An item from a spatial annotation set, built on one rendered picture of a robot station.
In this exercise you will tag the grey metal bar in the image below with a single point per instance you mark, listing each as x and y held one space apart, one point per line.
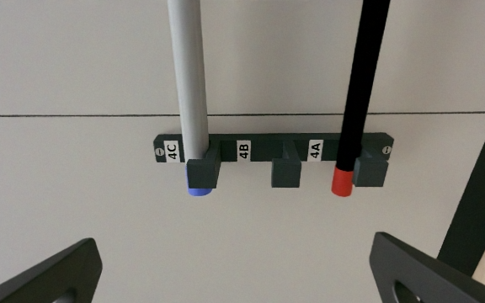
186 31

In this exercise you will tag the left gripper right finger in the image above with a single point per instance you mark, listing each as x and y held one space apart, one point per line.
402 273

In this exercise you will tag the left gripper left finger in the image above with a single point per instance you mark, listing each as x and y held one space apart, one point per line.
69 276

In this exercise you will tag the black bar with red end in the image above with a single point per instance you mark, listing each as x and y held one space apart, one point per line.
366 53

